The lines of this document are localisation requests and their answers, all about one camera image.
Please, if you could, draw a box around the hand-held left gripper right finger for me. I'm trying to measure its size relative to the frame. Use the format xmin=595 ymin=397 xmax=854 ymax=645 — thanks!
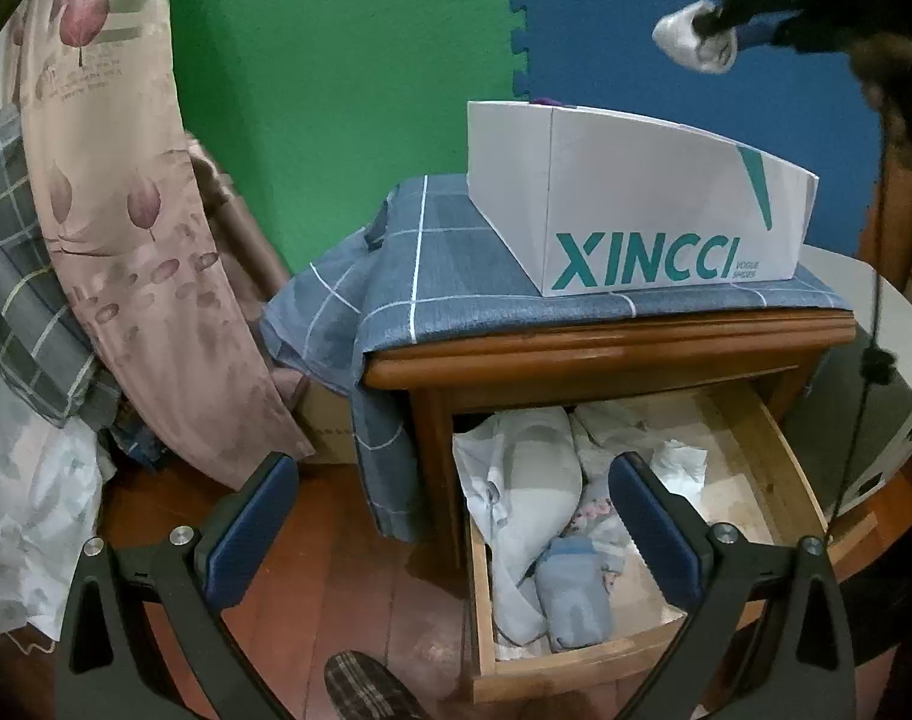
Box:
xmin=608 ymin=452 xmax=858 ymax=720

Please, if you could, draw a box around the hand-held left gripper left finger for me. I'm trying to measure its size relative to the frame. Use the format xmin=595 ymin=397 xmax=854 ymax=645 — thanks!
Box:
xmin=51 ymin=452 xmax=301 ymax=720

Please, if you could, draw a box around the pale floral underwear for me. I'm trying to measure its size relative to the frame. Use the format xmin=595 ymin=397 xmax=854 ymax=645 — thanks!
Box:
xmin=568 ymin=476 xmax=637 ymax=593

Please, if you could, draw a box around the light blue underwear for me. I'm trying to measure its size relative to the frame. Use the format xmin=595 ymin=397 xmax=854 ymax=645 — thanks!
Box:
xmin=535 ymin=536 xmax=614 ymax=652

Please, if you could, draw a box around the wooden drawer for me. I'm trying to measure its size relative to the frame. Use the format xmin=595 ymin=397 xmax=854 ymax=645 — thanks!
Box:
xmin=452 ymin=379 xmax=836 ymax=706

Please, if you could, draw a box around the white cardboard box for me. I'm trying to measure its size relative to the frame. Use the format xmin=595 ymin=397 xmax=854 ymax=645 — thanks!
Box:
xmin=466 ymin=99 xmax=821 ymax=299

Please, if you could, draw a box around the large pale grey underwear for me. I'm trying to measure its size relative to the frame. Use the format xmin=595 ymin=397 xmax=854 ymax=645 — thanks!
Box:
xmin=454 ymin=406 xmax=586 ymax=646

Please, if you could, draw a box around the crumpled white cloth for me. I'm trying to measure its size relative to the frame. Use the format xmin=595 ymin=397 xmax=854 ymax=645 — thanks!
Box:
xmin=647 ymin=441 xmax=708 ymax=500

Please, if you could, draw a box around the flat white cloth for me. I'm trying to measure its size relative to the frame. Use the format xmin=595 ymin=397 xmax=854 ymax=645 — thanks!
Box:
xmin=576 ymin=401 xmax=674 ymax=458

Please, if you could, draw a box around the brown cardboard box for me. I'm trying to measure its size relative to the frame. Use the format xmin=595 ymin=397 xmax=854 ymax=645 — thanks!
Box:
xmin=295 ymin=382 xmax=359 ymax=466

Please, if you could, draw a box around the blue foam mat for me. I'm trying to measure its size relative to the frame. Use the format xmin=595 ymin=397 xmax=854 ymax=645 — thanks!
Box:
xmin=512 ymin=0 xmax=888 ymax=256

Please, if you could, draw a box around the dark blue cloth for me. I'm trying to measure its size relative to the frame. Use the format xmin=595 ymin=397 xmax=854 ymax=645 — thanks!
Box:
xmin=107 ymin=420 xmax=168 ymax=466

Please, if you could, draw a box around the wooden nightstand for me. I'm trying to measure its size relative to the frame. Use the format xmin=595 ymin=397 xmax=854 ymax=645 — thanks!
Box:
xmin=362 ymin=307 xmax=858 ymax=578

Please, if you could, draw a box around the plaid slipper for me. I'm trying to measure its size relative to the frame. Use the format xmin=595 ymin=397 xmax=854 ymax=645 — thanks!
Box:
xmin=325 ymin=651 xmax=431 ymax=720

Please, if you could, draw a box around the white floral bedding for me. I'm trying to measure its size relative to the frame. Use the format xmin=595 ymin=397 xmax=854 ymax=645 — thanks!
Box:
xmin=0 ymin=345 xmax=116 ymax=642

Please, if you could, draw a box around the grey cabinet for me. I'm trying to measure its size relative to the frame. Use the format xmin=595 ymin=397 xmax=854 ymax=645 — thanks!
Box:
xmin=797 ymin=244 xmax=912 ymax=518

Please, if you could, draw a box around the blue checked cloth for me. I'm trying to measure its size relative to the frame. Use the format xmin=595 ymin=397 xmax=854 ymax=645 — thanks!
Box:
xmin=259 ymin=174 xmax=853 ymax=545

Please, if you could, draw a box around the grey plaid blanket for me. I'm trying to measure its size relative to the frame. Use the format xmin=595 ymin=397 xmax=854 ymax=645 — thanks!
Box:
xmin=0 ymin=101 xmax=123 ymax=428

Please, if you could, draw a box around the floral curtain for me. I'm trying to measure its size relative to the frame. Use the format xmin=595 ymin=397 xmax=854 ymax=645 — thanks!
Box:
xmin=13 ymin=0 xmax=318 ymax=492

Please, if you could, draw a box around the green foam mat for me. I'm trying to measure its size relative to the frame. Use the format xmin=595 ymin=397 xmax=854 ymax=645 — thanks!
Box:
xmin=167 ymin=0 xmax=532 ymax=278

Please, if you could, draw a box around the hanging black cable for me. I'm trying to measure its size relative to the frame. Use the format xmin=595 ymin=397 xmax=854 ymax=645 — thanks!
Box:
xmin=831 ymin=109 xmax=896 ymax=518

